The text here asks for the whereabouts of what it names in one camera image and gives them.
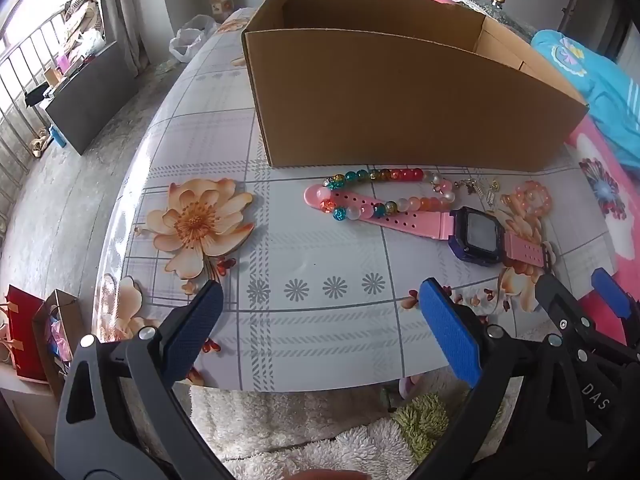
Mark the green fluffy cloth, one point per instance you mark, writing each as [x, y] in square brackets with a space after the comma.
[425, 420]

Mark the turquoise garment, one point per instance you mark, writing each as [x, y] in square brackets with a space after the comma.
[600, 90]

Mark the red gift bag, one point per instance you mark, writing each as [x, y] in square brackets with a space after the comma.
[25, 330]

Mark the grey curtain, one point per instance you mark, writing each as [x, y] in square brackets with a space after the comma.
[120, 20]

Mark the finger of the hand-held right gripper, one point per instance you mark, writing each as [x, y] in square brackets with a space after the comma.
[552, 300]
[610, 295]

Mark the brown paper bag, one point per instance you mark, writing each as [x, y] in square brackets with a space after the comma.
[70, 310]

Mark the brown cardboard box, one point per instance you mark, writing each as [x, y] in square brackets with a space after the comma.
[400, 110]

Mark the pink floral blanket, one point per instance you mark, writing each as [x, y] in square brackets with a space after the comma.
[595, 150]

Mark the white plastic bag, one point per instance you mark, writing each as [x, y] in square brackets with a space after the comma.
[192, 40]

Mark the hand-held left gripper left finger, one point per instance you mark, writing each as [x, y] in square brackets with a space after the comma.
[195, 330]

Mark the floral tablecloth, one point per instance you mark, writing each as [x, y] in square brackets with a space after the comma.
[325, 320]

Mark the beige shoes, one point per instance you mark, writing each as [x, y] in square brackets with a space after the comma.
[41, 142]

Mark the metal railing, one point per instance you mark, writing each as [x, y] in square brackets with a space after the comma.
[20, 70]

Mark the dark grey panel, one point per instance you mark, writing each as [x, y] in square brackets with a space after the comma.
[85, 95]

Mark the white fluffy cloth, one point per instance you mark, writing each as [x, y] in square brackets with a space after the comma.
[300, 440]

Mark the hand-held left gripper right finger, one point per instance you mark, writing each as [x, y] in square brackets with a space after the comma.
[450, 330]

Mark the pile of clothes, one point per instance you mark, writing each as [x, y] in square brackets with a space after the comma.
[82, 20]

